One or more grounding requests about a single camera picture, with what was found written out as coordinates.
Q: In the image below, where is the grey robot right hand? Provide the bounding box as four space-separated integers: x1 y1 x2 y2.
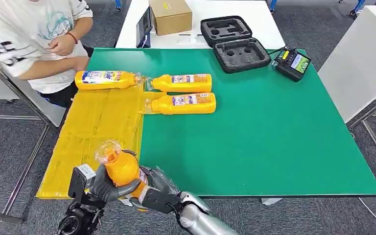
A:
123 149 180 195

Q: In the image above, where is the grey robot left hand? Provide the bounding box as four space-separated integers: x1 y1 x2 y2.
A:
92 164 142 203

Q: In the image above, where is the orange drink bottle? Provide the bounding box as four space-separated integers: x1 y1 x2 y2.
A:
144 93 217 115
145 73 212 94
94 140 150 213
74 70 142 91

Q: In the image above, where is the yellow plastic sheet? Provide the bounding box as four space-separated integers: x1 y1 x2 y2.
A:
36 72 167 200

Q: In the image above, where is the green table mat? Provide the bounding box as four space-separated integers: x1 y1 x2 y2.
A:
87 47 376 198

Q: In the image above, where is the black foam-lined case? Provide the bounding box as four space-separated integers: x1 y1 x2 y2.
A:
200 15 272 74

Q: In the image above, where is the dark tablet screen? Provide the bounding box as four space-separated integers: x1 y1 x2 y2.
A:
135 6 153 48

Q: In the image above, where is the person's left hand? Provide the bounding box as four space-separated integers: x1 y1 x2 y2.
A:
47 32 77 56

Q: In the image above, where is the brown cardboard box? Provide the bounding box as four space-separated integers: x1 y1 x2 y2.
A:
148 0 193 36

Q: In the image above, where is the black remote controller with screen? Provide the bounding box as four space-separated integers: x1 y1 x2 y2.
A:
274 47 312 82

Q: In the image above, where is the person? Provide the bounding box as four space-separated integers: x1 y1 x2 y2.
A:
0 0 94 109

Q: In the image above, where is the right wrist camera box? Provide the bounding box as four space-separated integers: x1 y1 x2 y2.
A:
140 187 182 215

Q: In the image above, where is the red wrist bracelet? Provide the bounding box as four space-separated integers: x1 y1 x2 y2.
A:
66 31 79 45

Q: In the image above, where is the black controller cable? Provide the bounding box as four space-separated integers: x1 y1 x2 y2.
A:
267 45 287 56

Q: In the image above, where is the white table with metal frame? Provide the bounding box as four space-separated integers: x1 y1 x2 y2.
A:
317 4 376 179

